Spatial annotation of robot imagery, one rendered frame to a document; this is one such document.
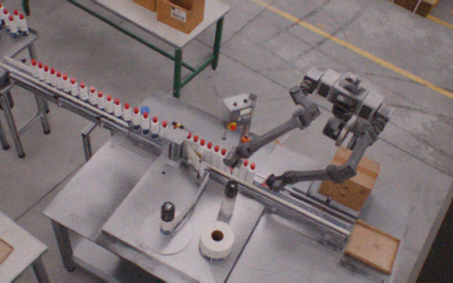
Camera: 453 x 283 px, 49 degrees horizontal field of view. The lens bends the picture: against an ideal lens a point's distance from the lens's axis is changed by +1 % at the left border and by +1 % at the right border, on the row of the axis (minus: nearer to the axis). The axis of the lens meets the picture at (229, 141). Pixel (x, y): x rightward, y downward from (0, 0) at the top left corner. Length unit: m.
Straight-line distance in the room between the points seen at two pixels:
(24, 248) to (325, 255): 1.82
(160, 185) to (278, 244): 0.85
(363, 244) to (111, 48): 3.46
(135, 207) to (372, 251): 1.53
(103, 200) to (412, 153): 3.14
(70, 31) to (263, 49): 2.14
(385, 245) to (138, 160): 1.74
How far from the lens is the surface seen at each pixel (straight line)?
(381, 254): 3.39
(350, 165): 2.81
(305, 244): 3.25
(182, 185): 3.28
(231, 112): 2.95
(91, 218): 3.23
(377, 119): 3.14
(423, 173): 5.11
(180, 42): 4.44
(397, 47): 6.41
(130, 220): 3.14
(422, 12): 7.09
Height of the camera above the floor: 3.58
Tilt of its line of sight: 50 degrees down
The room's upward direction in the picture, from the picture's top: 11 degrees clockwise
